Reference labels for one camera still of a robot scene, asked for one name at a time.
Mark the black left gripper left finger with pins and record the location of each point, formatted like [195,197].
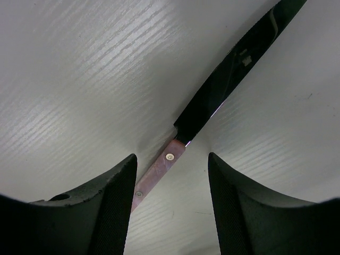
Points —
[92,218]

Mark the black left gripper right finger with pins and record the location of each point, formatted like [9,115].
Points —
[253,219]

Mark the pink handled table knife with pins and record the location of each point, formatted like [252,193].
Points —
[218,86]

